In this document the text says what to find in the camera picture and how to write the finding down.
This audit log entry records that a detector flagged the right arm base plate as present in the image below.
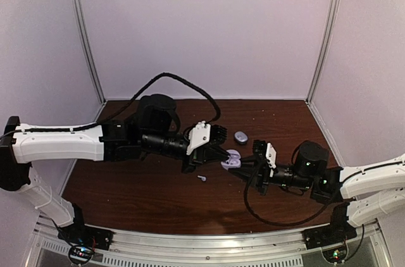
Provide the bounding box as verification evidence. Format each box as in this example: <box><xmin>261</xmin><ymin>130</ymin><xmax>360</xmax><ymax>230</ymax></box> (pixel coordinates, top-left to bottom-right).
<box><xmin>302</xmin><ymin>225</ymin><xmax>357</xmax><ymax>250</ymax></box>

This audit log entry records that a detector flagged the lilac stem earbud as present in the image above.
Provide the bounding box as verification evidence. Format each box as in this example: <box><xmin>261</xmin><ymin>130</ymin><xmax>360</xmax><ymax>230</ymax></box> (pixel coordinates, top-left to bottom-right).
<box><xmin>221</xmin><ymin>158</ymin><xmax>234</xmax><ymax>167</ymax></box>
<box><xmin>197</xmin><ymin>175</ymin><xmax>207</xmax><ymax>182</ymax></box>

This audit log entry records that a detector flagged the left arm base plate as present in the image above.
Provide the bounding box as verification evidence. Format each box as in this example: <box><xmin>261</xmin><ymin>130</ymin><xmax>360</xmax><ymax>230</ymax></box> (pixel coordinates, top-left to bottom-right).
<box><xmin>56</xmin><ymin>225</ymin><xmax>113</xmax><ymax>251</ymax></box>

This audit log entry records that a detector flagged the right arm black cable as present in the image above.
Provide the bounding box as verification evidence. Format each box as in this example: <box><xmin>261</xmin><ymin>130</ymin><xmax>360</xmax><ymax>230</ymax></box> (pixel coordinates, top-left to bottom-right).
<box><xmin>243</xmin><ymin>181</ymin><xmax>327</xmax><ymax>226</ymax></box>

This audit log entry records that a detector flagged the grey-purple earbud charging case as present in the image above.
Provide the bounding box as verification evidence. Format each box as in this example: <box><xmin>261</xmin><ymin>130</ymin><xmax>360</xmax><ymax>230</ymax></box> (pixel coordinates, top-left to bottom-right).
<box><xmin>234</xmin><ymin>131</ymin><xmax>249</xmax><ymax>145</ymax></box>

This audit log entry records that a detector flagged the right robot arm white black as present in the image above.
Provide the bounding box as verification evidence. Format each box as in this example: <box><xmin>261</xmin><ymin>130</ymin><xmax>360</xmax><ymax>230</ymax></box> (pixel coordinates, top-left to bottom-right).
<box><xmin>222</xmin><ymin>140</ymin><xmax>404</xmax><ymax>243</ymax></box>

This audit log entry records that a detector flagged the front aluminium rail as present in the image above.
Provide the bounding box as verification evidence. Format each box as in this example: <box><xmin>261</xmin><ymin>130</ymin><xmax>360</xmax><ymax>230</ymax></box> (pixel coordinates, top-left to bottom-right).
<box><xmin>22</xmin><ymin>215</ymin><xmax>394</xmax><ymax>266</ymax></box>

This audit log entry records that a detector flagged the round lilac earbud case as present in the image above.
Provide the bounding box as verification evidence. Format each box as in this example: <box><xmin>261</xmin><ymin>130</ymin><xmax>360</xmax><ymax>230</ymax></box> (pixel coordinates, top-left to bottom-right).
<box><xmin>221</xmin><ymin>149</ymin><xmax>241</xmax><ymax>170</ymax></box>

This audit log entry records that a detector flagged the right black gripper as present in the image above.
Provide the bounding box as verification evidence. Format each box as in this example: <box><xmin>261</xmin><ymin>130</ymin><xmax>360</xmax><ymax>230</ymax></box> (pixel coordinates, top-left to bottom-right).
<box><xmin>228</xmin><ymin>155</ymin><xmax>313</xmax><ymax>197</ymax></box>

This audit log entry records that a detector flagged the aluminium frame post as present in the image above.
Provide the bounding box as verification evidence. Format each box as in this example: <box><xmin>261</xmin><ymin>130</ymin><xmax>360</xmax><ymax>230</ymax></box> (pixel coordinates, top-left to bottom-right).
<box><xmin>306</xmin><ymin>0</ymin><xmax>340</xmax><ymax>105</ymax></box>
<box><xmin>72</xmin><ymin>0</ymin><xmax>106</xmax><ymax>104</ymax></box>

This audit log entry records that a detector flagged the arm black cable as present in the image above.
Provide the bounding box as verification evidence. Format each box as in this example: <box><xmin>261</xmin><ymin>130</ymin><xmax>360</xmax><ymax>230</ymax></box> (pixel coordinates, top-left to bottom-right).
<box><xmin>243</xmin><ymin>181</ymin><xmax>327</xmax><ymax>226</ymax></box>
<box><xmin>0</xmin><ymin>72</ymin><xmax>221</xmax><ymax>141</ymax></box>

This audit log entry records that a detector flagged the left aluminium frame post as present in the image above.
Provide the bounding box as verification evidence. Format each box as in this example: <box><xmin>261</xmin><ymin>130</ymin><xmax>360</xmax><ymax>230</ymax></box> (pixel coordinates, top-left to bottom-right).
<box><xmin>72</xmin><ymin>0</ymin><xmax>106</xmax><ymax>104</ymax></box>

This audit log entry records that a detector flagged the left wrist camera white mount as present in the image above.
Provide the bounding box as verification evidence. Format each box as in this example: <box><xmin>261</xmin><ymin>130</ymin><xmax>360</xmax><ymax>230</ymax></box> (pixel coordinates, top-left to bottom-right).
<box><xmin>184</xmin><ymin>121</ymin><xmax>228</xmax><ymax>156</ymax></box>

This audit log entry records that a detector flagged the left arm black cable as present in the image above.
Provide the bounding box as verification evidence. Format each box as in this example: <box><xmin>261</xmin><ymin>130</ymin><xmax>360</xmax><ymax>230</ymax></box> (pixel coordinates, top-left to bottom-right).
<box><xmin>0</xmin><ymin>72</ymin><xmax>221</xmax><ymax>141</ymax></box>

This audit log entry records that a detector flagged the right aluminium frame post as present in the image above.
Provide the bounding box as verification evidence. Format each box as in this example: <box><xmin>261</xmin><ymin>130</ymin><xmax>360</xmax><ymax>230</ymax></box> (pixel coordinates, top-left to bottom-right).
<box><xmin>306</xmin><ymin>0</ymin><xmax>340</xmax><ymax>105</ymax></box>

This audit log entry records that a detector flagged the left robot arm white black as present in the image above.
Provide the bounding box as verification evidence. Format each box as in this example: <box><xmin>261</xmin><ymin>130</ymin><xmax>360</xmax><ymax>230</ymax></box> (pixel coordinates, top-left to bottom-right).
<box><xmin>1</xmin><ymin>94</ymin><xmax>230</xmax><ymax>244</ymax></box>

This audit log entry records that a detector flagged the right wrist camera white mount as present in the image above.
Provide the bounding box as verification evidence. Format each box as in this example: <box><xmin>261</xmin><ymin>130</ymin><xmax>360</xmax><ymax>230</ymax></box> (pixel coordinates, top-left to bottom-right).
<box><xmin>252</xmin><ymin>140</ymin><xmax>277</xmax><ymax>169</ymax></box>

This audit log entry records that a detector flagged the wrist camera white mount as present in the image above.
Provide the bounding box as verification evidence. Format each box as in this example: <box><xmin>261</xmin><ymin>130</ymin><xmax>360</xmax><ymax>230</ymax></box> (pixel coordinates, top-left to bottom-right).
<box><xmin>252</xmin><ymin>140</ymin><xmax>277</xmax><ymax>169</ymax></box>
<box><xmin>184</xmin><ymin>121</ymin><xmax>228</xmax><ymax>156</ymax></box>

